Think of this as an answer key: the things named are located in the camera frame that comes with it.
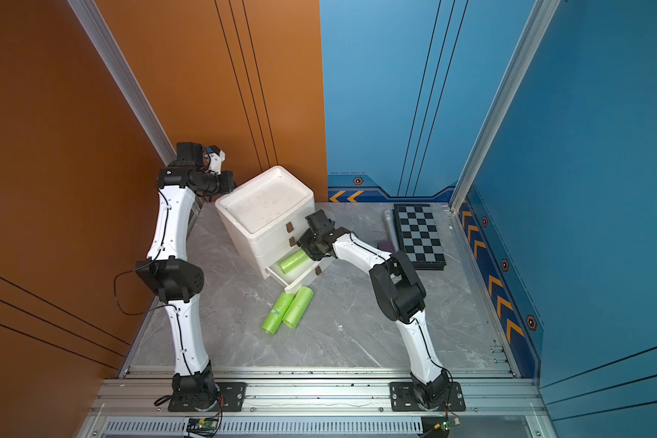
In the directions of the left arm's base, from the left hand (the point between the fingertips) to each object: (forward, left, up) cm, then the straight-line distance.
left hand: (238, 179), depth 90 cm
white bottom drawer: (-19, -19, -25) cm, 37 cm away
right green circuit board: (-63, -62, -27) cm, 93 cm away
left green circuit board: (-64, +2, -30) cm, 71 cm away
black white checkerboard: (-4, -65, -25) cm, 69 cm away
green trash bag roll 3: (-33, -21, -25) cm, 46 cm away
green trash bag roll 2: (-36, -15, -24) cm, 46 cm away
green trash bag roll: (-17, -17, -23) cm, 34 cm away
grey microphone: (+5, -54, -26) cm, 60 cm away
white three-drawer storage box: (-13, -10, -4) cm, 17 cm away
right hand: (-13, -19, -19) cm, 30 cm away
